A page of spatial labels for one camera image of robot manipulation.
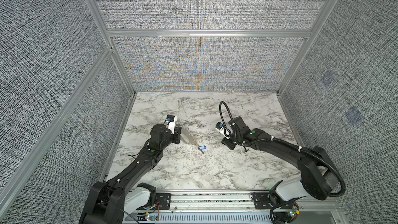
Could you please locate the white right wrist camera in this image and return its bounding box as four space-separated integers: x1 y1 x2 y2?
215 122 233 140

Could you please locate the blue capped key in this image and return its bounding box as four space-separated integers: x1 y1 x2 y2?
198 145 207 154

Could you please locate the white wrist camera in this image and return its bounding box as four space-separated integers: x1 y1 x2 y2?
215 122 233 140
165 115 177 134

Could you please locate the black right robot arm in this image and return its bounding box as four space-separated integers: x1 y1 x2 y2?
216 117 346 204

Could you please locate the aluminium enclosure frame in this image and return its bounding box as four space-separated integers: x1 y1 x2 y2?
1 0 337 216

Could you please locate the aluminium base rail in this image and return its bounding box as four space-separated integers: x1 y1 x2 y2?
123 190 348 224

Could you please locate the black corrugated cable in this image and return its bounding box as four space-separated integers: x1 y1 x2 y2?
219 101 346 224

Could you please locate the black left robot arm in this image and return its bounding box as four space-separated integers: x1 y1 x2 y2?
79 124 194 224

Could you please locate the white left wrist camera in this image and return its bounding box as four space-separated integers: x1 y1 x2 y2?
165 115 177 134

